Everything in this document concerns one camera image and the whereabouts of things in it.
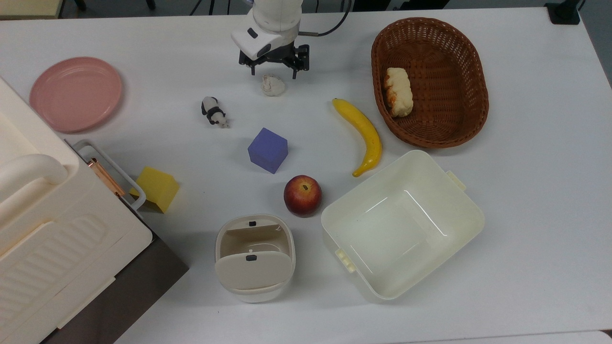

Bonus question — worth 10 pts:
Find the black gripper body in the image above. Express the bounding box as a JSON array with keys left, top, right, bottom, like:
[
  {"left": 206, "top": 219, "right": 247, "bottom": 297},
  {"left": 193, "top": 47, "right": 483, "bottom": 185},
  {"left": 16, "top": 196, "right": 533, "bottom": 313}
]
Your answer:
[{"left": 238, "top": 42, "right": 310, "bottom": 68}]

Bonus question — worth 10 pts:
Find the small cream lidded trash can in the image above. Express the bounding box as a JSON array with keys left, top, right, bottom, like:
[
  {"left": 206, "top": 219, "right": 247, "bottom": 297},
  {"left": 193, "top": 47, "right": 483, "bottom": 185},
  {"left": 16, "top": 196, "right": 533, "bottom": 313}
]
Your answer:
[{"left": 214, "top": 214, "right": 296, "bottom": 303}]

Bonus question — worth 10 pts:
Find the panda toy figure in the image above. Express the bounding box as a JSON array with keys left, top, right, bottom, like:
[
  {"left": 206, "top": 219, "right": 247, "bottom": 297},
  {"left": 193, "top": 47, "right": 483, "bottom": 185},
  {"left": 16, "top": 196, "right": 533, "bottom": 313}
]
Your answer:
[{"left": 201, "top": 96, "right": 230, "bottom": 129}]

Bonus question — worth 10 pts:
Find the purple foam cube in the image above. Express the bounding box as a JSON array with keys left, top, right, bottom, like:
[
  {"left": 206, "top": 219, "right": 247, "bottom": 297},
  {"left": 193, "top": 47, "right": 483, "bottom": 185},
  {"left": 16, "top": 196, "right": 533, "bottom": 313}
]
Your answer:
[{"left": 247, "top": 127, "right": 289, "bottom": 174}]

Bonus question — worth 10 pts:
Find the yellow banana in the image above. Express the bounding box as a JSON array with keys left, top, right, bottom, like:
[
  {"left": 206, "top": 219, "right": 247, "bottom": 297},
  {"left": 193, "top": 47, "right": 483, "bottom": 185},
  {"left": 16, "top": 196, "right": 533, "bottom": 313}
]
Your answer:
[{"left": 332, "top": 98, "right": 383, "bottom": 178}]

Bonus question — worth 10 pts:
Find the bread piece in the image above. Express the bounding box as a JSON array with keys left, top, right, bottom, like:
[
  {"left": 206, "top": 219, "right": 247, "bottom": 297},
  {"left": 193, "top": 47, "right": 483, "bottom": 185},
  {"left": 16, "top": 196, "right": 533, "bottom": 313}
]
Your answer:
[{"left": 384, "top": 67, "right": 414, "bottom": 118}]

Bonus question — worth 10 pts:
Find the red apple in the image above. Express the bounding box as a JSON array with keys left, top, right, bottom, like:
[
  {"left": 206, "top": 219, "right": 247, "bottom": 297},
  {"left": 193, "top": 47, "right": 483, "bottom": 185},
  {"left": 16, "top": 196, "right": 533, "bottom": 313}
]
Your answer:
[{"left": 284, "top": 175, "right": 323, "bottom": 217}]

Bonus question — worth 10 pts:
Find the brown wicker basket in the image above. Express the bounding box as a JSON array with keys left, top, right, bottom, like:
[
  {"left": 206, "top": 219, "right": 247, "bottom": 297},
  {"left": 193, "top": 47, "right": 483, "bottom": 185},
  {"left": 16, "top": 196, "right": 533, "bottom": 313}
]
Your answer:
[{"left": 371, "top": 17, "right": 490, "bottom": 149}]

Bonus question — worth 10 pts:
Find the yellow foam cube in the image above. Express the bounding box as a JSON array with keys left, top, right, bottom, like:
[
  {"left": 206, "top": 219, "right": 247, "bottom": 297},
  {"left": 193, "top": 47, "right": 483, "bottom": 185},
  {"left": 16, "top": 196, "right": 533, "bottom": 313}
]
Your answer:
[{"left": 129, "top": 166, "right": 180, "bottom": 214}]

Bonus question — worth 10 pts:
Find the pink plastic plate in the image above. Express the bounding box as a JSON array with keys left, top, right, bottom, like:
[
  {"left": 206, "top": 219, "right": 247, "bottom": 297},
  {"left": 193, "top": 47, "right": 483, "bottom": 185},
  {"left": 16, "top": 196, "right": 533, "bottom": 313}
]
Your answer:
[{"left": 29, "top": 57, "right": 123, "bottom": 133}]

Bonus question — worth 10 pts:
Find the white plastic tub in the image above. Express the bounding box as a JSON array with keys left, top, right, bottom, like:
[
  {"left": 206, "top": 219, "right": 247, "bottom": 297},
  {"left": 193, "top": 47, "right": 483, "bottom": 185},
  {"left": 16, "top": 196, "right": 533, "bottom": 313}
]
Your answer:
[{"left": 320, "top": 150, "right": 485, "bottom": 301}]

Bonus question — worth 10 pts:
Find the beige wooden desk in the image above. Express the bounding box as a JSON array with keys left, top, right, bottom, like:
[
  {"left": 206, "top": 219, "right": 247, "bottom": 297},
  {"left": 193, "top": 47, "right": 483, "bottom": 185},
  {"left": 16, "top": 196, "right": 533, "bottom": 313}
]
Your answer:
[{"left": 0, "top": 0, "right": 65, "bottom": 20}]

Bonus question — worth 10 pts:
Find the dark brown wooden drawer box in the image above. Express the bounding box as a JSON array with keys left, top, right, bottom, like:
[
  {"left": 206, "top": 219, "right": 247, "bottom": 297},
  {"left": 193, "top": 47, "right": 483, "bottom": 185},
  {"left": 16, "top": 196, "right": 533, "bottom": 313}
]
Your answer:
[{"left": 41, "top": 234, "right": 189, "bottom": 344}]

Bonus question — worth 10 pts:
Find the black clamp base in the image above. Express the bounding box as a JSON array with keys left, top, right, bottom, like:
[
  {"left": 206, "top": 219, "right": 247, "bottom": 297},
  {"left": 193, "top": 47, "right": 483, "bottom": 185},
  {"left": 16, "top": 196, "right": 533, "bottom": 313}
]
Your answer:
[{"left": 545, "top": 0, "right": 581, "bottom": 25}]

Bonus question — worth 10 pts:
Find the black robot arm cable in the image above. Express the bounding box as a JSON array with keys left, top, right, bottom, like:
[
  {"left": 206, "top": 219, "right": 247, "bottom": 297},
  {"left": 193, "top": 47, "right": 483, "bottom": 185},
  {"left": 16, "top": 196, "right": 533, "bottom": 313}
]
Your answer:
[{"left": 299, "top": 0, "right": 354, "bottom": 38}]

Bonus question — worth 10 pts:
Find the white drawer handle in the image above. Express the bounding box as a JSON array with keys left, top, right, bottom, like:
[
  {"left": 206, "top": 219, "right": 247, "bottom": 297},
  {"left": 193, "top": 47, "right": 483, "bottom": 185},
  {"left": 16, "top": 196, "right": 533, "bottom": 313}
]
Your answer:
[{"left": 72, "top": 140, "right": 146, "bottom": 211}]

